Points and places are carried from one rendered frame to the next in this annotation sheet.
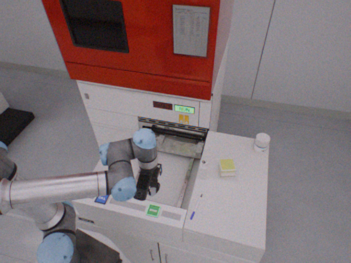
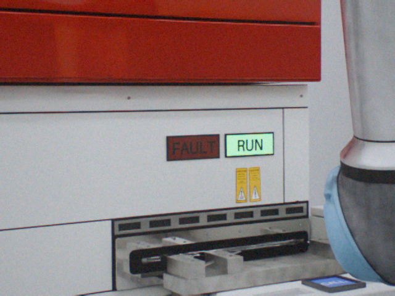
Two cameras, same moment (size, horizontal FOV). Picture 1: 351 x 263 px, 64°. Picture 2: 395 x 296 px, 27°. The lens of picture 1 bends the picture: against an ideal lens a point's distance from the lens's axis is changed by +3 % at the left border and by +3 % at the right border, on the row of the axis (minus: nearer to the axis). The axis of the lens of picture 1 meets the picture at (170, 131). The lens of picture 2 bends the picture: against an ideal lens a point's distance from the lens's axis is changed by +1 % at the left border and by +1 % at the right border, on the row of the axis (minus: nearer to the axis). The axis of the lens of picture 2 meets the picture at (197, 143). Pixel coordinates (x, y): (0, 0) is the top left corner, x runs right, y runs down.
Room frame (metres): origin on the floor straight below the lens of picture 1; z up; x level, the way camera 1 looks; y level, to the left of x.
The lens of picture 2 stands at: (0.16, 1.19, 1.19)
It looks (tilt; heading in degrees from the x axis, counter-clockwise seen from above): 3 degrees down; 312
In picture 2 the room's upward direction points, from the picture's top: 1 degrees counter-clockwise
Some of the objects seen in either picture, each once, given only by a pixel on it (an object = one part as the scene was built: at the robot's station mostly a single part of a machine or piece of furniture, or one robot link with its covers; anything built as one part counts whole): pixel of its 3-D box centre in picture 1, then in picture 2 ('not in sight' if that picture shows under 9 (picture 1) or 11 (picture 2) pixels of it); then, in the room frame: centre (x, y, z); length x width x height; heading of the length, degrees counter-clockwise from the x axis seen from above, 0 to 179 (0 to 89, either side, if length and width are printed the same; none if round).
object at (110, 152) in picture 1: (117, 155); not in sight; (0.60, 0.18, 1.40); 0.11 x 0.11 x 0.08; 14
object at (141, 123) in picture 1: (171, 132); (218, 250); (1.19, -0.01, 0.89); 0.44 x 0.02 x 0.10; 72
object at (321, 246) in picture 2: (199, 148); (328, 248); (1.05, -0.17, 0.89); 0.08 x 0.03 x 0.03; 162
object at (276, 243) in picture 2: (173, 133); (226, 250); (1.18, -0.02, 0.90); 0.38 x 0.01 x 0.01; 72
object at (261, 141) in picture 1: (261, 143); not in sight; (0.97, -0.48, 1.01); 0.07 x 0.07 x 0.10
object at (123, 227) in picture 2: (171, 124); (216, 217); (1.20, -0.01, 0.96); 0.44 x 0.01 x 0.02; 72
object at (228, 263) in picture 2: (160, 141); (223, 261); (1.12, 0.07, 0.89); 0.08 x 0.03 x 0.03; 162
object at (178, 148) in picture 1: (173, 147); (258, 272); (1.10, -0.01, 0.87); 0.36 x 0.08 x 0.03; 72
